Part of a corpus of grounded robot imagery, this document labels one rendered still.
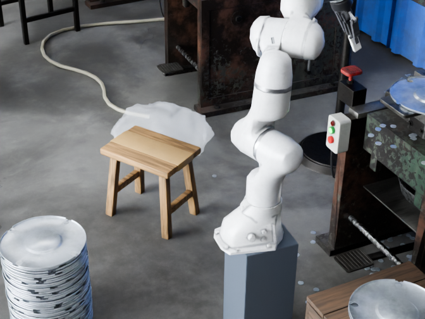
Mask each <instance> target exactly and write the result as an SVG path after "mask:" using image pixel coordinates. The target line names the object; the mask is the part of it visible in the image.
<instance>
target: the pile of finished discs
mask: <svg viewBox="0 0 425 319"><path fill-rule="evenodd" d="M348 313H349V317H350V319H425V288H423V287H421V286H419V285H416V284H413V283H411V282H407V281H403V282H398V281H396V280H395V279H379V280H373V281H370V282H367V283H365V284H363V285H361V286H360V287H358V288H357V289H356V290H355V291H354V292H353V293H352V295H351V297H350V301H349V304H348Z"/></svg>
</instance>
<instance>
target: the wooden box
mask: <svg viewBox="0 0 425 319"><path fill-rule="evenodd" d="M379 279H395V280H396V281H398V282H403V281H407V282H411V283H413V284H416V285H419V286H421V287H423V288H425V274H424V273H423V272H422V271H420V269H418V268H417V267H416V266H415V265H414V264H413V263H412V262H410V261H408V262H405V263H402V264H399V265H396V266H393V267H391V268H387V269H385V270H381V271H379V272H376V273H373V274H370V275H367V276H365V277H361V278H358V279H356V280H353V281H350V282H347V283H344V284H341V285H338V286H336V287H332V288H330V289H326V290H324V291H321V292H318V293H315V294H312V295H310V296H307V304H306V311H305V319H350V317H349V313H348V304H349V301H350V297H351V295H352V293H353V292H354V291H355V290H356V289H357V288H358V287H360V286H361V285H363V284H365V283H367V282H370V281H373V280H379Z"/></svg>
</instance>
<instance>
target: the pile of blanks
mask: <svg viewBox="0 0 425 319"><path fill-rule="evenodd" d="M76 255H77V256H76V257H75V258H74V259H72V260H71V261H69V262H67V263H65V264H63V265H60V266H57V267H54V268H48V269H43V270H29V269H24V268H19V267H17V265H15V266H14V265H12V264H10V263H8V262H7V261H6V260H5V259H4V258H3V257H2V256H1V253H0V257H1V264H2V273H3V278H4V283H5V286H6V288H5V291H6V297H7V300H8V308H9V314H10V319H92V317H93V309H92V288H91V286H90V272H89V252H88V249H87V241H86V243H85V247H84V248H83V250H82V251H81V253H80V254H76Z"/></svg>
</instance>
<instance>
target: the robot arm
mask: <svg viewBox="0 0 425 319"><path fill-rule="evenodd" d="M327 2H330V5H331V8H332V10H333V11H334V12H335V14H336V16H337V19H338V21H339V22H340V25H341V27H342V29H343V31H344V32H346V34H347V35H348V38H349V41H350V44H351V46H352V49H353V51H354V52H356V51H358V50H359V49H361V48H362V47H361V44H360V41H359V38H358V36H360V30H359V24H358V17H357V16H356V17H354V16H353V12H352V9H351V5H352V3H353V0H281V8H280V10H281V12H282V14H283V16H284V18H273V17H270V16H260V17H259V18H257V19H256V20H255V21H254V22H253V24H252V26H251V28H250V41H251V43H252V47H253V49H254V50H255V51H256V54H257V56H258V57H260V60H259V64H258V66H257V70H256V76H255V81H254V92H253V97H252V106H251V109H250V111H249V113H248V115H247V116H246V117H245V118H243V119H241V120H239V121H237V122H236V124H235V125H234V127H233V129H232V130H231V141H232V143H234V145H235V146H236V147H237V148H238V149H239V150H240V151H241V152H243V153H244V154H246V155H247V156H250V157H251V158H253V159H254V160H256V161H257V162H258V163H259V168H255V169H253V170H252V171H251V172H250V173H249V175H248V176H247V186H246V195H245V197H244V199H243V201H242V202H241V204H240V206H239V207H238V208H237V209H235V210H234V211H232V212H231V213H230V214H229V215H227V216H226V217H224V218H223V222H222V225H221V227H219V228H216V229H215V230H214V239H215V240H216V242H217V243H218V246H219V247H220V248H221V250H223V251H224V252H226V253H227V254H229V255H234V254H246V253H258V252H265V251H275V250H276V248H277V246H278V244H279V243H280V242H281V240H282V239H283V228H282V225H281V210H282V197H281V191H282V185H283V180H284V178H285V177H286V175H287V174H289V173H292V172H294V171H295V170H296V169H297V168H298V167H299V166H300V164H301V162H302V160H303V149H302V147H301V146H300V145H299V144H298V143H297V142H295V141H294V140H293V139H292V138H291V137H289V136H287V135H286V134H284V133H282V132H280V131H278V130H276V129H275V128H274V121H275V120H279V119H282V118H284V116H285V115H286V114H287V113H288V112H289V109H290V98H291V91H292V78H293V74H292V59H291V58H298V59H304V60H314V59H316V58H317V57H318V56H319V55H320V54H321V51H322V50H323V47H324V43H325V40H324V31H323V29H322V28H321V26H320V25H319V24H318V23H317V19H315V18H314V17H315V16H316V15H317V14H318V13H319V12H320V11H321V10H322V7H323V3H327ZM311 19H313V20H311Z"/></svg>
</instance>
